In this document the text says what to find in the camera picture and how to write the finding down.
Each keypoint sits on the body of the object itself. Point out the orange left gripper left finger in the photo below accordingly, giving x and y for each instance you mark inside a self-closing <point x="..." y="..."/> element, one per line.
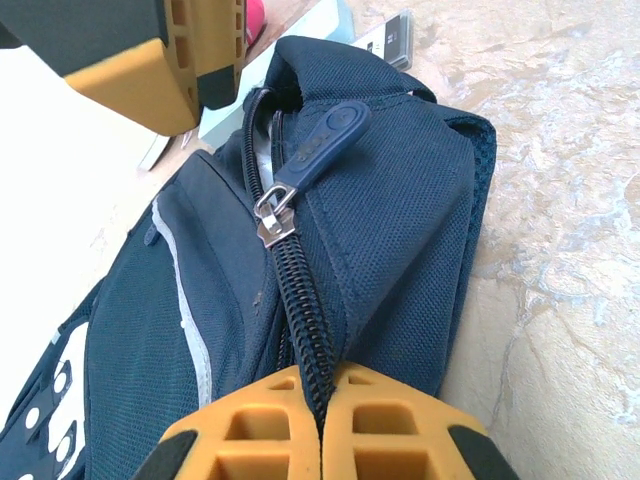
<point x="240" y="440"/>

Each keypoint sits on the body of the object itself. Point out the navy blue backpack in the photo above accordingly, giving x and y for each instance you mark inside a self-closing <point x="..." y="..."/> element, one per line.
<point x="400" y="225"/>

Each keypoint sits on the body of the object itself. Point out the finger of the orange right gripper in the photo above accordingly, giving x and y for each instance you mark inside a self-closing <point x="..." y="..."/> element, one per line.
<point x="220" y="45"/>
<point x="125" y="65"/>

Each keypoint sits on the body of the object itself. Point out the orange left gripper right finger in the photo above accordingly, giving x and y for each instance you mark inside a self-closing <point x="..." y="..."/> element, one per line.
<point x="400" y="440"/>

